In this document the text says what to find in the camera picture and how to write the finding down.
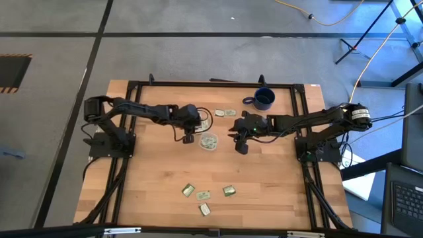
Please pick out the clear plastic container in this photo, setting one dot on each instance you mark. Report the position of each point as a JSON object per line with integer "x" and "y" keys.
{"x": 201, "y": 135}

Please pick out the black overhead camera rail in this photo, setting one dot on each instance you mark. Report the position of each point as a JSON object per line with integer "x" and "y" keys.
{"x": 211, "y": 233}

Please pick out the dark blue ceramic mug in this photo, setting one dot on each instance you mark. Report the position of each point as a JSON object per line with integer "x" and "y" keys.
{"x": 264, "y": 99}

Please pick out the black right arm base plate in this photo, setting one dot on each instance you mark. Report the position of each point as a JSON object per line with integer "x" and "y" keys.
{"x": 330, "y": 155}

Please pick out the white paper sheet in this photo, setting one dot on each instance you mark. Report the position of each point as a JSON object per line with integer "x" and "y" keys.
{"x": 360, "y": 185}

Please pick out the black aluminium table frame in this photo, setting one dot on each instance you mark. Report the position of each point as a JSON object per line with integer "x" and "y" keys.
{"x": 215, "y": 84}

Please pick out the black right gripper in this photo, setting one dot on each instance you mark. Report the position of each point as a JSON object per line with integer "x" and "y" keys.
{"x": 257, "y": 125}

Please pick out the grey floor object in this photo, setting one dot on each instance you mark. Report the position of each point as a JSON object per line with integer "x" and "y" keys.
{"x": 11, "y": 152}

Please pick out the grey monitor back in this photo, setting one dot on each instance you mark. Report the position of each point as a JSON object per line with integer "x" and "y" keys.
{"x": 413, "y": 132}

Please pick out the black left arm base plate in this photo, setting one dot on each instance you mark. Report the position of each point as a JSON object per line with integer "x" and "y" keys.
{"x": 99, "y": 151}

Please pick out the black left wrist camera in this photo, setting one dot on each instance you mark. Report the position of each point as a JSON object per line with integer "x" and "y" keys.
{"x": 188, "y": 139}

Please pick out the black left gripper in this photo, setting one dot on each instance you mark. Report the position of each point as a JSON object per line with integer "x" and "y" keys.
{"x": 186, "y": 115}

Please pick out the grey metal stand bar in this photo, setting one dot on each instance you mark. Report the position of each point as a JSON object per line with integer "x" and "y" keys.
{"x": 408, "y": 31}

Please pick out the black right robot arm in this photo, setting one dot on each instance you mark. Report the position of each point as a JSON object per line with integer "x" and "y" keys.
{"x": 314, "y": 120}

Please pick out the hazard striped floor hatch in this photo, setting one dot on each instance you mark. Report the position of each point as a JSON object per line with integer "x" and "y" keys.
{"x": 13, "y": 72}

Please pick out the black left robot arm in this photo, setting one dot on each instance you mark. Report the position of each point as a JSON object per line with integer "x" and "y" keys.
{"x": 142, "y": 110}

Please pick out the black laptop keyboard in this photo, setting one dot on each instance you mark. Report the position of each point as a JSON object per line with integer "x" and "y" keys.
{"x": 408, "y": 201}

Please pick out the black desk edge bar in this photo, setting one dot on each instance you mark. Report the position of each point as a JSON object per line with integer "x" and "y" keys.
{"x": 370, "y": 165}

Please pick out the black tripod stand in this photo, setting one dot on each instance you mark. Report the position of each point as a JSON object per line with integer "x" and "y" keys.
{"x": 363, "y": 33}

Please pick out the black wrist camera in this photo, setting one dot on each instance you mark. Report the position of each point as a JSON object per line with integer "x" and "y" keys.
{"x": 188, "y": 139}
{"x": 242, "y": 147}

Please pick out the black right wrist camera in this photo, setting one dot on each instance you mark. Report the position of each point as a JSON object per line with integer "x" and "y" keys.
{"x": 242, "y": 147}

